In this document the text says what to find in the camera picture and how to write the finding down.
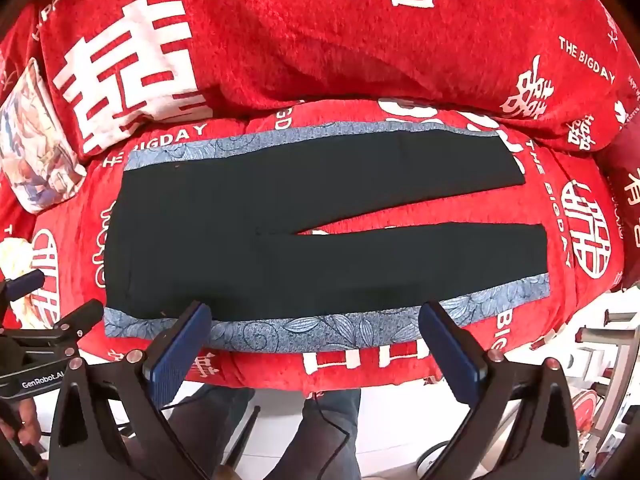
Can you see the colourful printed cloth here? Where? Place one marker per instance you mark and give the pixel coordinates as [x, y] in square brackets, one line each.
[35, 150]

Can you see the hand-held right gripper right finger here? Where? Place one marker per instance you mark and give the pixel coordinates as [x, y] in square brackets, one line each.
[450, 355]

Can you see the red printed blanket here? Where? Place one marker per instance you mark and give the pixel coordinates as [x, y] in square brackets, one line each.
[300, 50]

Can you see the black pants with floral stripes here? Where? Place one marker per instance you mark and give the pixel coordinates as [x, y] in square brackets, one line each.
[225, 235]

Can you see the white round device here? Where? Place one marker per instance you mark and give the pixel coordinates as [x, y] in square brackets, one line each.
[436, 457]

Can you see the cream fluffy cloth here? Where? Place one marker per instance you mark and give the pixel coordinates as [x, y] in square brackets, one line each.
[14, 255]

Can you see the thin black rod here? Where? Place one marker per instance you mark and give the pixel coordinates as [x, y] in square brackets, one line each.
[247, 432]

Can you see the grey metal rack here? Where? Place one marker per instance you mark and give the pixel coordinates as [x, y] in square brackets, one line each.
[622, 355]

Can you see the dark red pillow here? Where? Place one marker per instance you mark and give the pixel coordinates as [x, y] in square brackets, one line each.
[625, 210]

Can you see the red printed bed sheet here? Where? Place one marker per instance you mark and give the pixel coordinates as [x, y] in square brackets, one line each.
[425, 210]

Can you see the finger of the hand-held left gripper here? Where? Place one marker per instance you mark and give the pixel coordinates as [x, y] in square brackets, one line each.
[82, 316]
[24, 282]

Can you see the person's left hand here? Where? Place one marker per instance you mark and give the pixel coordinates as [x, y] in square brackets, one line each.
[27, 417]

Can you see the person's right leg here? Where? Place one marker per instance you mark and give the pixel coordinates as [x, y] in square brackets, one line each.
[320, 440]

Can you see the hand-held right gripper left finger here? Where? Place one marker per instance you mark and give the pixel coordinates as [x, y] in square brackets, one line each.
[177, 355]

